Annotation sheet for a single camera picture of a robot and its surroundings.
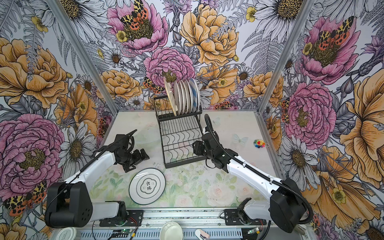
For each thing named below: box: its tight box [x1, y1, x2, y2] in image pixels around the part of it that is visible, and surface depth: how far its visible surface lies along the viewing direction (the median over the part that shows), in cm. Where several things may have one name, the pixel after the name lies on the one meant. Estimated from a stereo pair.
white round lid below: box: [57, 227, 77, 240], surface depth 66 cm
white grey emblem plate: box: [128, 167, 166, 206], surface depth 85 cm
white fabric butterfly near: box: [233, 133, 249, 146], surface depth 107 cm
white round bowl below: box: [159, 221, 184, 240], surface depth 71 cm
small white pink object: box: [195, 228, 210, 240], surface depth 70 cm
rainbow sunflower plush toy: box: [253, 139, 266, 148], surface depth 103 cm
